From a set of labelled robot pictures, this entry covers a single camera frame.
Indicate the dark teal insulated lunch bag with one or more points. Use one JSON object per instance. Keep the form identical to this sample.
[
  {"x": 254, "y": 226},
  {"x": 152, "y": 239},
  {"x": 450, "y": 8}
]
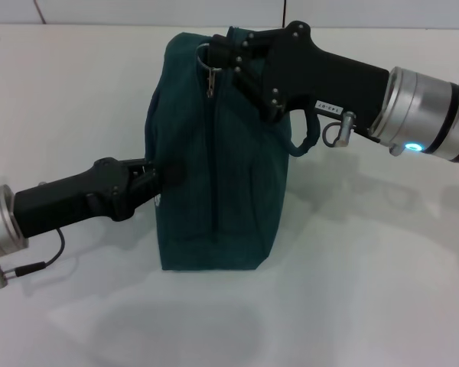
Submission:
[{"x": 222, "y": 172}]

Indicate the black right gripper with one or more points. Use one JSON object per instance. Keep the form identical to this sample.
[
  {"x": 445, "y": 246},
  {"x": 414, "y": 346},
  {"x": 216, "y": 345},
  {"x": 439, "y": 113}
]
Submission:
[{"x": 321, "y": 80}]

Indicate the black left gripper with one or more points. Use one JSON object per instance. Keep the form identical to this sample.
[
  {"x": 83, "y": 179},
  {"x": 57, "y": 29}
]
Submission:
[{"x": 69, "y": 202}]

